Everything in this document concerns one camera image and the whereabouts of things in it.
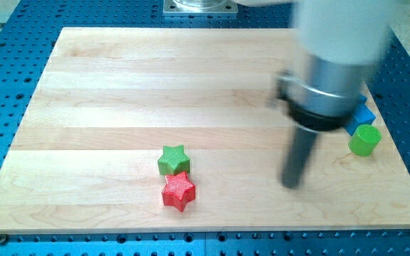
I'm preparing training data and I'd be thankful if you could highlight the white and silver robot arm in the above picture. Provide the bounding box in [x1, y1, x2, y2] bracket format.
[280, 0, 395, 131]

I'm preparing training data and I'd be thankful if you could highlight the green star block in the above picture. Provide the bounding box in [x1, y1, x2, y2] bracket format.
[157, 145, 191, 176]

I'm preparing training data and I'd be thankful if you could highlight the red star block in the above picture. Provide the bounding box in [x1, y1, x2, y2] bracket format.
[162, 171, 196, 212]

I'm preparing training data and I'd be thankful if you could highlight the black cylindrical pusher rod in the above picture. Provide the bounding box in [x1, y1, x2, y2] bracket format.
[280, 126, 320, 189]

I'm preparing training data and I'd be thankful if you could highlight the light wooden board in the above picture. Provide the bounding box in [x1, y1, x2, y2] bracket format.
[0, 28, 410, 234]

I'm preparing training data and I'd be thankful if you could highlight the blue block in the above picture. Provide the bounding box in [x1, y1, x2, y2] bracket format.
[344, 94, 376, 135]

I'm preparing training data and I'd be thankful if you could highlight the green cylinder block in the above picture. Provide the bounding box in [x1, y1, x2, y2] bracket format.
[348, 124, 382, 156]

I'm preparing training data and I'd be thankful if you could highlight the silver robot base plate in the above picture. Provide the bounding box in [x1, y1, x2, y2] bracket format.
[162, 0, 238, 15]

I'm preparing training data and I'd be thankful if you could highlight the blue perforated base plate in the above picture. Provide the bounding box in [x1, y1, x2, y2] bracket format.
[0, 1, 410, 255]

